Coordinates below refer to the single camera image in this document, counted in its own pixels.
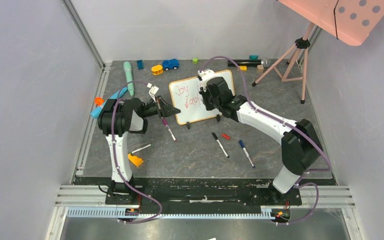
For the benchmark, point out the orange toy piece left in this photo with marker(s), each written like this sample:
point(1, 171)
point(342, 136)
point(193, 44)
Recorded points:
point(99, 101)

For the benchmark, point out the beige wooden cube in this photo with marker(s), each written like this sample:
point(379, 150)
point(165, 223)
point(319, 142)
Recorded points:
point(260, 68)

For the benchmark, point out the pink tripod stand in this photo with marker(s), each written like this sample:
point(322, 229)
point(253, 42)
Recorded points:
point(301, 45)

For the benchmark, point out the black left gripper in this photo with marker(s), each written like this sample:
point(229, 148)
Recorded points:
point(164, 109)

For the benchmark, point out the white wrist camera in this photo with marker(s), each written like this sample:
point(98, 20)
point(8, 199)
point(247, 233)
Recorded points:
point(204, 76)
point(152, 91)

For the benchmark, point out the pink perforated board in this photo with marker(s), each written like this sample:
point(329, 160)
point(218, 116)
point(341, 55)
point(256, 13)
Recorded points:
point(350, 21)

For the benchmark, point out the blue toy car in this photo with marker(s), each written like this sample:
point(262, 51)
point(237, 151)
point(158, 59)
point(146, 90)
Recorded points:
point(170, 64)

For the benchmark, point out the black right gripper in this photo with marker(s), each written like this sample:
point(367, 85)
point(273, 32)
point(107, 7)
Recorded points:
point(210, 96)

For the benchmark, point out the black cylinder tube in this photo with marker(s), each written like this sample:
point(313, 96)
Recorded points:
point(245, 62)

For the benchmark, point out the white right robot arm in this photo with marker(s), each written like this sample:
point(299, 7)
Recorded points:
point(300, 145)

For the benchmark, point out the teal block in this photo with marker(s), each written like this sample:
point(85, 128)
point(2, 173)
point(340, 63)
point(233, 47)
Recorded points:
point(253, 57)

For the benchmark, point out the clear plastic ball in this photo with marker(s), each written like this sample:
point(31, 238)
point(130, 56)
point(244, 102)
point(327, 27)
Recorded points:
point(266, 62)

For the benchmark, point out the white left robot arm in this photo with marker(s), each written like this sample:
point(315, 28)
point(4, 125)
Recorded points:
point(119, 118)

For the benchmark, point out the black capped whiteboard marker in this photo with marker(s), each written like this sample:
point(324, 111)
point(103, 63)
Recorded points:
point(220, 144)

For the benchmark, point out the purple capped whiteboard marker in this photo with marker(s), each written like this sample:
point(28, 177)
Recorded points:
point(169, 129)

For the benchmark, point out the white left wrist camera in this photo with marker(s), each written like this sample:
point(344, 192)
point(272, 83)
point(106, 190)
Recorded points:
point(152, 91)

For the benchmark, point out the mint green toy tube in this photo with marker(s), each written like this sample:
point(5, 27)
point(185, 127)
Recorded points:
point(127, 67)

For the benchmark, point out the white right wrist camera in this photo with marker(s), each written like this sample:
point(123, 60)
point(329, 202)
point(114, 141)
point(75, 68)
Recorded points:
point(204, 76)

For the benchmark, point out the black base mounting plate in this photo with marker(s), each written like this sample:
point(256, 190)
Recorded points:
point(195, 195)

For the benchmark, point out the orange wedge block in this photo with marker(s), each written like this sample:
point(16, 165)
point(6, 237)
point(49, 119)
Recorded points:
point(137, 161)

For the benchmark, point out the blue capped whiteboard marker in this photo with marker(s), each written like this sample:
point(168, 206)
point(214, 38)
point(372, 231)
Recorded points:
point(242, 145)

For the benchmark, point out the green cube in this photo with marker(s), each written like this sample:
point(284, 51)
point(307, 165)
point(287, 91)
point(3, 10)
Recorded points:
point(195, 61)

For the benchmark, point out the yellow oval toy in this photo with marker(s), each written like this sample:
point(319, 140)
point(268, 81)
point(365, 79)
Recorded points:
point(157, 69)

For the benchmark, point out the dark blue block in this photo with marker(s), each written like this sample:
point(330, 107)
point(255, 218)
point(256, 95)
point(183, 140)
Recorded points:
point(140, 64)

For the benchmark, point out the red marker cap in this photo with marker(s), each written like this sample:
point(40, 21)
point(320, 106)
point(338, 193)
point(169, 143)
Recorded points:
point(226, 136)

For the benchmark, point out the green capped whiteboard marker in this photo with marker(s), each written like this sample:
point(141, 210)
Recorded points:
point(139, 149)

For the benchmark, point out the white whiteboard orange frame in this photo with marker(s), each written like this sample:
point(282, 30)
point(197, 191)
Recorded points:
point(185, 97)

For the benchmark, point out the white comb cable duct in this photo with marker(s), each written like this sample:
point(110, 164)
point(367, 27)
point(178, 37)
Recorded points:
point(122, 213)

